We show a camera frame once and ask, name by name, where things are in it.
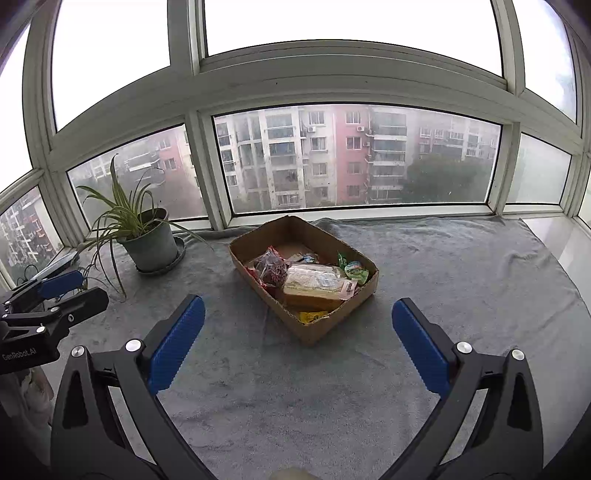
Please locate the grey fleece blanket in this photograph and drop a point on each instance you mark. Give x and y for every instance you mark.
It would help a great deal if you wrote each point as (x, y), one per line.
(250, 399)

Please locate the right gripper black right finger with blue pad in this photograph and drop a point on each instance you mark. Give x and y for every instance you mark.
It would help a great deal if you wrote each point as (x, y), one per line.
(487, 422)

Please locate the spider plant in green pot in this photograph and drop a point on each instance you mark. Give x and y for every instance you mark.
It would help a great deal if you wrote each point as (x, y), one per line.
(132, 220)

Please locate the brown cardboard box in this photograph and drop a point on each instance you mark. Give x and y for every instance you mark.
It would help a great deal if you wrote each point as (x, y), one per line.
(300, 242)

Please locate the green candy packet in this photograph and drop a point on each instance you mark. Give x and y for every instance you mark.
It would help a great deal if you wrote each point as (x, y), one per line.
(353, 270)

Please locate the wrapped yellow cake package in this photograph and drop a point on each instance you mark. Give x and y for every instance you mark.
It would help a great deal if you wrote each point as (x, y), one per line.
(315, 287)

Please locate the red clear snack bag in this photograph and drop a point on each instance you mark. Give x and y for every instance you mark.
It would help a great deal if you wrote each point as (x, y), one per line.
(269, 269)

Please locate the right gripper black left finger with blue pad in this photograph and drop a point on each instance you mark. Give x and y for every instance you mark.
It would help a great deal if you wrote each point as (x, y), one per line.
(108, 421)

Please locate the yellow small candy packet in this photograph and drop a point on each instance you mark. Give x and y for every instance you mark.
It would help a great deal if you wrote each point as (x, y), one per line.
(312, 317)

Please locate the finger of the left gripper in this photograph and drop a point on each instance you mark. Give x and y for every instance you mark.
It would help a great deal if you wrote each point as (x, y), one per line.
(28, 296)
(64, 315)

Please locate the white gloved hand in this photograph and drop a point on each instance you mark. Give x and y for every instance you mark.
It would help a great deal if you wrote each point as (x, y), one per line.
(26, 398)

